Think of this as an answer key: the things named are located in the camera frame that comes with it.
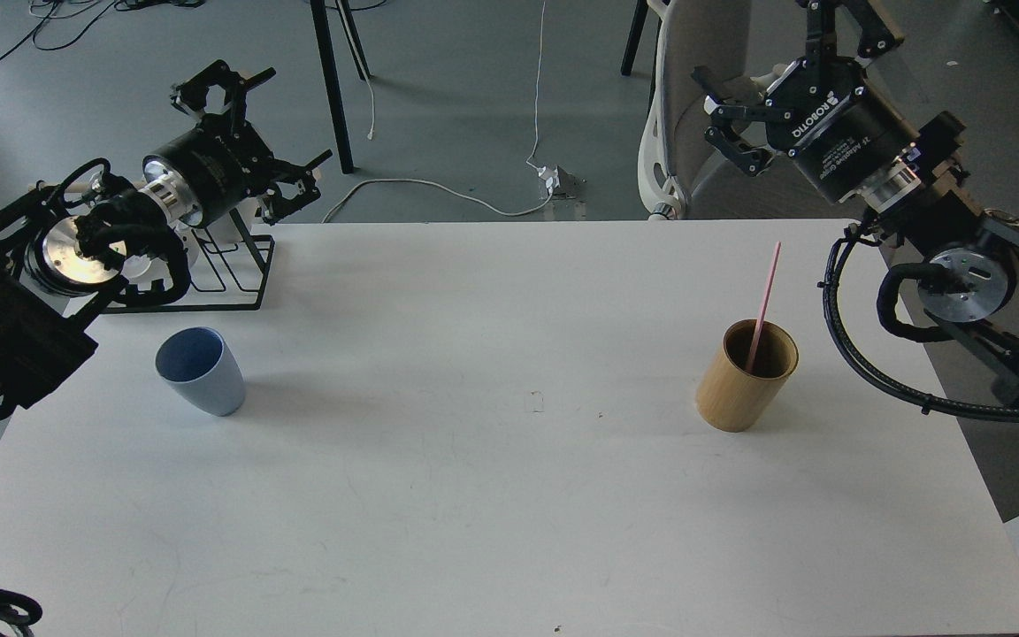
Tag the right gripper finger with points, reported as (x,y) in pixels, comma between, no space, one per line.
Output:
(873,31)
(733,105)

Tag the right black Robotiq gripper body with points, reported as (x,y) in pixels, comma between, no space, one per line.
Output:
(841,128)

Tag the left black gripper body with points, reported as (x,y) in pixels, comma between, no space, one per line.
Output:
(220,167)

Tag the pink chopstick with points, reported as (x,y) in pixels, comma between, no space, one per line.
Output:
(759,321)

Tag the blue plastic cup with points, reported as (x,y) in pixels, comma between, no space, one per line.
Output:
(199,366)

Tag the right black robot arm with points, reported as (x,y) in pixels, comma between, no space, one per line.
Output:
(964,287)

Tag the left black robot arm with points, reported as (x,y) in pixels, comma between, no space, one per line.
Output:
(44,336)

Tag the bamboo wooden cup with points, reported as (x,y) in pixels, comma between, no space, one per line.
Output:
(736,390)

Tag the grey office chair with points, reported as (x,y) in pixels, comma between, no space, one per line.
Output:
(680,175)

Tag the black table leg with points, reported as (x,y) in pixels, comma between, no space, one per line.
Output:
(332,86)

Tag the white power adapter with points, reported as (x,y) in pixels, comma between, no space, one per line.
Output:
(550,179)

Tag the black wire mug rack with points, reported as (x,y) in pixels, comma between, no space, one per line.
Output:
(222,265)

